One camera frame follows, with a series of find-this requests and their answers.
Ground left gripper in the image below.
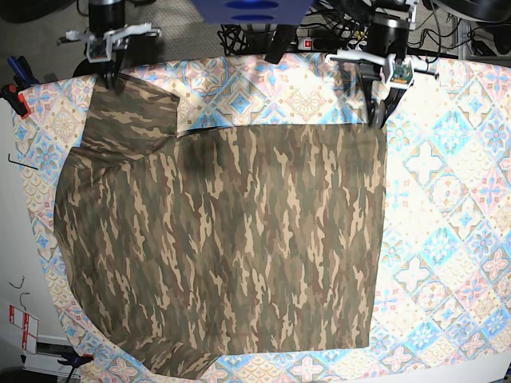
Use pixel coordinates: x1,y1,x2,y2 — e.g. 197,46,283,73
325,49,437,128

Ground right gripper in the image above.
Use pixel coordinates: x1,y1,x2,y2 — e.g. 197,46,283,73
57,22,160,96

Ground camouflage T-shirt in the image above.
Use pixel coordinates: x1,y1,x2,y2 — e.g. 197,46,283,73
53,77,387,379

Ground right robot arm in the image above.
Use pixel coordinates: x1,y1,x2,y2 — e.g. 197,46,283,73
57,0,161,89

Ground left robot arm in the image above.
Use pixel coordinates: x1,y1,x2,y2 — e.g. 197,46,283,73
325,1,438,128

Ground white power strip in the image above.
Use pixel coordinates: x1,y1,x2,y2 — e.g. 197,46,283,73
293,34,374,53

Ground red black clamp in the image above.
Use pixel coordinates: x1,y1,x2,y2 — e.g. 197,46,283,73
1,56,40,119

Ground black allen key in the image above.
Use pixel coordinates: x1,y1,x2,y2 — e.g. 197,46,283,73
7,153,40,172

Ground red white label card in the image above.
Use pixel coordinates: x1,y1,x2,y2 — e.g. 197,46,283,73
8,305,39,354

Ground black blue clamp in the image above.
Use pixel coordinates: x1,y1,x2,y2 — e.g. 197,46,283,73
57,351,94,383

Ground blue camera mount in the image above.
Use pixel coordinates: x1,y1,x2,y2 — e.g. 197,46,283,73
192,0,312,25

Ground tangled black cables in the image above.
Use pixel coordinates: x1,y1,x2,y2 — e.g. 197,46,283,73
217,23,256,57

